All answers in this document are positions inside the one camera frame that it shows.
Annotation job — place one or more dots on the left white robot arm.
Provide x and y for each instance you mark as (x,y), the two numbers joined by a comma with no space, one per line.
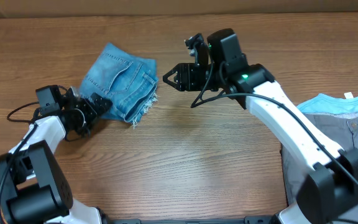
(33,188)

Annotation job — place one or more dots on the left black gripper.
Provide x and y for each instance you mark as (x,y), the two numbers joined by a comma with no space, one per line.
(98,101)

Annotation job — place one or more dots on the light blue denim jeans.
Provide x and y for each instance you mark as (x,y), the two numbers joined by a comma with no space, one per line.
(130,82)

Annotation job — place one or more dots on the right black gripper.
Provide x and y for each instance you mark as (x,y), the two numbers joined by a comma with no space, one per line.
(186,76)

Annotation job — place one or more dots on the light blue folded garment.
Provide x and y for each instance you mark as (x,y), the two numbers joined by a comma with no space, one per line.
(326,104)

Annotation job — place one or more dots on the grey folded garment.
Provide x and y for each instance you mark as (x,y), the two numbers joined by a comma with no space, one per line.
(329,193)

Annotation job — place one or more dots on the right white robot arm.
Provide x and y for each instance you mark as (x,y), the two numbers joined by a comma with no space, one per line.
(257,91)

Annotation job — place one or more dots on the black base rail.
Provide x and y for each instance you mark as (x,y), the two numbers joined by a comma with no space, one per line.
(194,221)

